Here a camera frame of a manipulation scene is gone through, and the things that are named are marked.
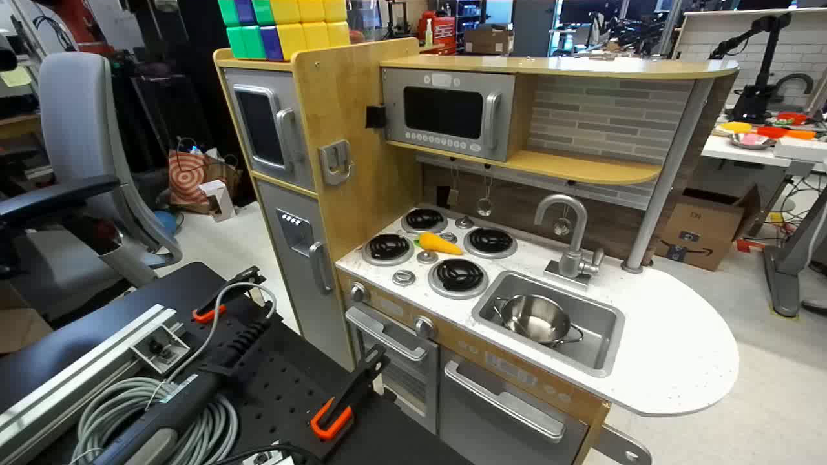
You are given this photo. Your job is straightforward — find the silver toy microwave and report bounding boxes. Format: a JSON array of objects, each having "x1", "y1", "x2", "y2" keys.
[{"x1": 381, "y1": 67, "x2": 518, "y2": 163}]

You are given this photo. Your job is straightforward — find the black toy stove burner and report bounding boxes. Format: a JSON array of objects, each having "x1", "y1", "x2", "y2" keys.
[
  {"x1": 426, "y1": 256, "x2": 491, "y2": 300},
  {"x1": 360, "y1": 229, "x2": 416, "y2": 267},
  {"x1": 400, "y1": 205, "x2": 451, "y2": 236},
  {"x1": 463, "y1": 224, "x2": 520, "y2": 262}
]

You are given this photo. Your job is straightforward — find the grey toy oven door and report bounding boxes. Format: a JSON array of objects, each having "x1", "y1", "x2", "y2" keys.
[{"x1": 343, "y1": 300, "x2": 442, "y2": 437}]

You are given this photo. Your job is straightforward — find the grey toy sink basin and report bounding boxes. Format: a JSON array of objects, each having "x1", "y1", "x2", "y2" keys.
[{"x1": 471, "y1": 268, "x2": 628, "y2": 379}]

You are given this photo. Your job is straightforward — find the small metal corner bracket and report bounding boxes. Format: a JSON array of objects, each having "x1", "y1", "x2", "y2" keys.
[{"x1": 131, "y1": 331, "x2": 191, "y2": 374}]

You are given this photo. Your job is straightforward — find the red patterned bag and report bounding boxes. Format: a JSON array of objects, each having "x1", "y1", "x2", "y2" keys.
[{"x1": 166, "y1": 148, "x2": 243, "y2": 218}]

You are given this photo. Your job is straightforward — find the white desk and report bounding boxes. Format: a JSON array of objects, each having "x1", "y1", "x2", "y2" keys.
[{"x1": 700, "y1": 120, "x2": 827, "y2": 171}]

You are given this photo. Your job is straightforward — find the hanging silver toy utensil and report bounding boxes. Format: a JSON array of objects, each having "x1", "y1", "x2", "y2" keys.
[{"x1": 475, "y1": 176, "x2": 496, "y2": 220}]

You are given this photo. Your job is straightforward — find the stack of coloured foam blocks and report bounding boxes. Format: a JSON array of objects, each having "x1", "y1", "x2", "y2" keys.
[{"x1": 215, "y1": 0, "x2": 354, "y2": 61}]

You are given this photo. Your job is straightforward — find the grey office chair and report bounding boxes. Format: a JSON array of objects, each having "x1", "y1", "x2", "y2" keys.
[{"x1": 0, "y1": 48, "x2": 183, "y2": 294}]

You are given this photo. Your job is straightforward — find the black perforated board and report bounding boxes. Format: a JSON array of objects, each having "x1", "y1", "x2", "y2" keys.
[{"x1": 171, "y1": 321, "x2": 473, "y2": 465}]

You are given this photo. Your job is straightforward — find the brown cardboard box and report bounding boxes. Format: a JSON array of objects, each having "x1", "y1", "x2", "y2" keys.
[{"x1": 656, "y1": 187, "x2": 763, "y2": 275}]

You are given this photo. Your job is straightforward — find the black clamp with orange trigger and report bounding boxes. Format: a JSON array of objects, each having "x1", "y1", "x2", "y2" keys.
[{"x1": 188, "y1": 267, "x2": 270, "y2": 327}]

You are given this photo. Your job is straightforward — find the orange and black bar clamp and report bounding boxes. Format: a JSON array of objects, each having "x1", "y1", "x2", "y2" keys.
[{"x1": 307, "y1": 347, "x2": 390, "y2": 445}]

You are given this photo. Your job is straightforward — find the red canister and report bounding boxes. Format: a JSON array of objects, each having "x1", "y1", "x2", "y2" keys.
[{"x1": 420, "y1": 7, "x2": 461, "y2": 56}]

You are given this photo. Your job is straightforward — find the shiny steel pot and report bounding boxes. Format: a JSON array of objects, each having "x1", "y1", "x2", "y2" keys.
[{"x1": 494, "y1": 291, "x2": 588, "y2": 349}]

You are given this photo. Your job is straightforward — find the grey kitchen support post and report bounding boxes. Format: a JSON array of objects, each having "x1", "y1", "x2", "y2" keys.
[{"x1": 621, "y1": 78, "x2": 719, "y2": 275}]

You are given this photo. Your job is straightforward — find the grey tall fridge door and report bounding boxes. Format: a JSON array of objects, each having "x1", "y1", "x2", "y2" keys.
[{"x1": 254, "y1": 179, "x2": 356, "y2": 373}]

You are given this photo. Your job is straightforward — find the grey toy cupboard door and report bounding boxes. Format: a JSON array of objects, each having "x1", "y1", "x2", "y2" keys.
[{"x1": 436, "y1": 347, "x2": 591, "y2": 465}]

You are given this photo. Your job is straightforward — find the black cable sleeve tube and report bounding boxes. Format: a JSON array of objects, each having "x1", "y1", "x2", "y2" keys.
[{"x1": 93, "y1": 312, "x2": 288, "y2": 465}]

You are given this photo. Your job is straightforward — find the orange carrot plush toy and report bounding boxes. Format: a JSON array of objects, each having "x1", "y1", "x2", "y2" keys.
[{"x1": 416, "y1": 229, "x2": 466, "y2": 259}]

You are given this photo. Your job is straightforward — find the wooden toy kitchen unit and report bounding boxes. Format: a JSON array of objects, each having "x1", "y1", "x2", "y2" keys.
[{"x1": 211, "y1": 34, "x2": 745, "y2": 465}]

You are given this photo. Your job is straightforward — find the grey toy phone holder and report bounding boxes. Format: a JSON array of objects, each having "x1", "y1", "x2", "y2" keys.
[{"x1": 319, "y1": 140, "x2": 354, "y2": 188}]

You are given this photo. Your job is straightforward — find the silver toy faucet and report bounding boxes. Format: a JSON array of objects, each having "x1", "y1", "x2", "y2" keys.
[{"x1": 532, "y1": 191, "x2": 604, "y2": 284}]

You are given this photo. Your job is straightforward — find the coiled grey cable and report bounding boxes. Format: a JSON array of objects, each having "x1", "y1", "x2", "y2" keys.
[{"x1": 69, "y1": 374, "x2": 241, "y2": 465}]

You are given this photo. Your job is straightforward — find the grey pedestal stand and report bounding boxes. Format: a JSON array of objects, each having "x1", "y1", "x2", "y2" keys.
[{"x1": 761, "y1": 184, "x2": 827, "y2": 321}]

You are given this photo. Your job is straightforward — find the grey windowed freezer door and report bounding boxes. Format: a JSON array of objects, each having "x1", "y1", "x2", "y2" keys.
[{"x1": 224, "y1": 69, "x2": 319, "y2": 193}]

